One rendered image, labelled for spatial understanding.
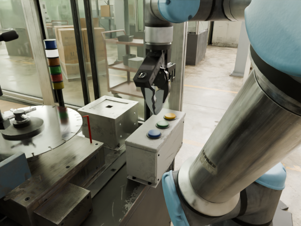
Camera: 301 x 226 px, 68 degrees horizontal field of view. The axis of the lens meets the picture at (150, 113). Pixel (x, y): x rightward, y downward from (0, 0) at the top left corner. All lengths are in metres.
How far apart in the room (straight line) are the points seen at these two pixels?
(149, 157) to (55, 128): 0.29
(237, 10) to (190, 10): 0.09
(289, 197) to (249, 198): 1.54
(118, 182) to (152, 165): 0.14
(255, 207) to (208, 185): 0.18
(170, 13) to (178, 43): 0.37
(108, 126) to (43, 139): 0.28
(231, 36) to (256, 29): 8.63
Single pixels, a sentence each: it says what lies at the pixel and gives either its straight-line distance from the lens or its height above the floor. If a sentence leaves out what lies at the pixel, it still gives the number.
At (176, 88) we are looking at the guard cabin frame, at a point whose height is 0.98.
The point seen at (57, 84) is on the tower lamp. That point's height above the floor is 0.99.
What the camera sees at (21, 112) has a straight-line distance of 0.71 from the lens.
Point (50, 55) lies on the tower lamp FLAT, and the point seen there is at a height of 1.10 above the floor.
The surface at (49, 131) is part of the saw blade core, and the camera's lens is 0.69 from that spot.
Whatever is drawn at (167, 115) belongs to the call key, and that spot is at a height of 0.91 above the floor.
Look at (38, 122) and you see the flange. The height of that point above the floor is 0.96.
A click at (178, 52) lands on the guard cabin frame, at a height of 1.12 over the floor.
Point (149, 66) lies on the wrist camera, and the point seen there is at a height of 1.13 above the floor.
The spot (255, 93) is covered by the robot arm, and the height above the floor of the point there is 1.19.
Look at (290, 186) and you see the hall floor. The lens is 2.14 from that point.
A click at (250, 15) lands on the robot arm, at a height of 1.26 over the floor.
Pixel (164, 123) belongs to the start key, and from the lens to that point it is 0.77.
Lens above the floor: 1.27
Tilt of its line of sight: 25 degrees down
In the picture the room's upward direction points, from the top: straight up
